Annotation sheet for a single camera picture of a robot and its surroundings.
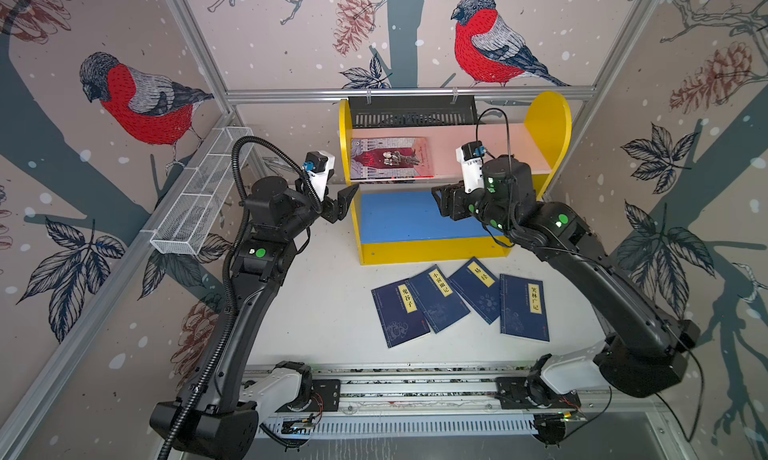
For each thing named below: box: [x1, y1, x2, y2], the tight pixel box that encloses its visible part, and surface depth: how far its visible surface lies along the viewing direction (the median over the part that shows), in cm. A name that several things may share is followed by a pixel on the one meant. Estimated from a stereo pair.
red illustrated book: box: [350, 137, 435, 180], surface depth 72 cm
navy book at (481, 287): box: [448, 256, 501, 325], surface depth 94 cm
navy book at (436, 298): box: [408, 264, 471, 334], surface depth 91 cm
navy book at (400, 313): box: [371, 278, 431, 348], surface depth 89 cm
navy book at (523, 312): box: [499, 274, 550, 343], surface depth 88 cm
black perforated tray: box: [349, 96, 479, 129], surface depth 97 cm
